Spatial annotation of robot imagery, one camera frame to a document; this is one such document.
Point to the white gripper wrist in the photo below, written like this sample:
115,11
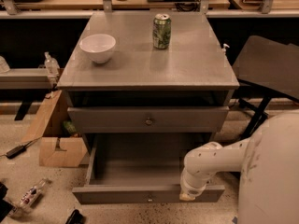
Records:
191,188

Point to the grey drawer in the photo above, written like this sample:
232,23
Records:
136,168
148,119

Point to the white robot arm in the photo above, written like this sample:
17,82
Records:
268,163

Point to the grey top drawer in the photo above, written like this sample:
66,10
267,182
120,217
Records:
148,119

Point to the grey drawer cabinet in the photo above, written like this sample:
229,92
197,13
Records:
192,72

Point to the black object floor bottom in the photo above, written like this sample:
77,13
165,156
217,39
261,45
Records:
75,218

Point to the cardboard box left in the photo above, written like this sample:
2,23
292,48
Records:
57,149

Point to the green item in box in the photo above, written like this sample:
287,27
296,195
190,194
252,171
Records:
69,127

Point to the small white pump bottle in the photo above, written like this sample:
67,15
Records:
225,48

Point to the clear plastic bottle on floor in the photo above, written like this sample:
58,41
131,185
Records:
29,198

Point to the green soda can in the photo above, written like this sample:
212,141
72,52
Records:
161,33

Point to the black power adapter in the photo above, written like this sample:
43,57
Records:
15,152

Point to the white ceramic bowl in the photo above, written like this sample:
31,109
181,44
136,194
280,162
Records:
99,48

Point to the clear bottle on shelf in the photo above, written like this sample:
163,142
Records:
51,64

